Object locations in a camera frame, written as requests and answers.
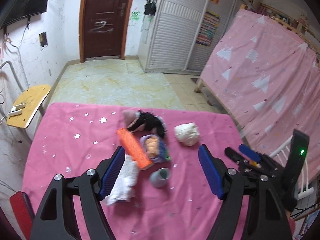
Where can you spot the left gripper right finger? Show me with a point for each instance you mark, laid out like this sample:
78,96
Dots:
265,218

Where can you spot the snack packet with bread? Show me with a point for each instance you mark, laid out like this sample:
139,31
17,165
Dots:
155,148

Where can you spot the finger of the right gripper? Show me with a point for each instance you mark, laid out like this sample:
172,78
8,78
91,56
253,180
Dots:
254,156
241,162

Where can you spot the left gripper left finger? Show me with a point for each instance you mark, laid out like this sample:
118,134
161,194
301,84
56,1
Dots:
55,217

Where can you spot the white tissue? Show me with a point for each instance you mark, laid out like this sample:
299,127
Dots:
123,189

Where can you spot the yellow wooden side table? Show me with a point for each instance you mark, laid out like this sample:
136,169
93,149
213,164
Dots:
33,97

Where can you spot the white power strip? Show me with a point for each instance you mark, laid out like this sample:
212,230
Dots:
17,109

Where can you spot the person's right hand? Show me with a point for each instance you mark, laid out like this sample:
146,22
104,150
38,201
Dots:
291,222

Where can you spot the pink tree-print bed curtain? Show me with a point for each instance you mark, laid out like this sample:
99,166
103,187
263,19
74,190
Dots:
265,72

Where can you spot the white louvered wardrobe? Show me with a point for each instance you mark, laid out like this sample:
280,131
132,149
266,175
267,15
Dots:
167,43

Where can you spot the dark brown door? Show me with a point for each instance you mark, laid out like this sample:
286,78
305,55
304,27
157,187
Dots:
103,28

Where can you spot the colourful wall chart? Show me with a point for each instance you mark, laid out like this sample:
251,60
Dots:
208,28

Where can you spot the white crumpled paper ball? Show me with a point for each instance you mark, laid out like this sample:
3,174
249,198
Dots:
187,134

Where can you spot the red chair seat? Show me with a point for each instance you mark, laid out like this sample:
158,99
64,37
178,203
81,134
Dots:
23,212

